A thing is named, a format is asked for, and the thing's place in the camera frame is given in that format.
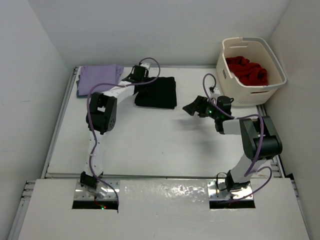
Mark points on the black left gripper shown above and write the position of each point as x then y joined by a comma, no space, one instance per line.
145,77

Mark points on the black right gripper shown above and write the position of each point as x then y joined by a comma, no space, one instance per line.
198,105

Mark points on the black garment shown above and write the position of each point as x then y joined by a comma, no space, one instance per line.
159,94

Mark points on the lavender garment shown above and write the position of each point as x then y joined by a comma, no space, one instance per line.
91,75

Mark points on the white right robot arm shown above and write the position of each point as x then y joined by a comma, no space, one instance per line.
259,137

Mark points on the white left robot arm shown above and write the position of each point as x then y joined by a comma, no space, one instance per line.
101,105

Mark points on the red garment in basket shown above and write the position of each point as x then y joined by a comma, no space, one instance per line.
248,73

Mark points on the cream perforated laundry basket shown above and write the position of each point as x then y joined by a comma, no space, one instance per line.
256,50

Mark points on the white front cover panel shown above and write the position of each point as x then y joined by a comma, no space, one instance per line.
162,210

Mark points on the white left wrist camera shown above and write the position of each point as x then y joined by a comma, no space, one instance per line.
145,65

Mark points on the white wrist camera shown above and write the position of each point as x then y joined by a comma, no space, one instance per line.
145,65
214,93

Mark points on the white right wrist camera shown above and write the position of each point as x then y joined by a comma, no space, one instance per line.
214,93

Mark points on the aluminium table edge rail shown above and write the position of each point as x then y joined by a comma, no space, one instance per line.
61,114

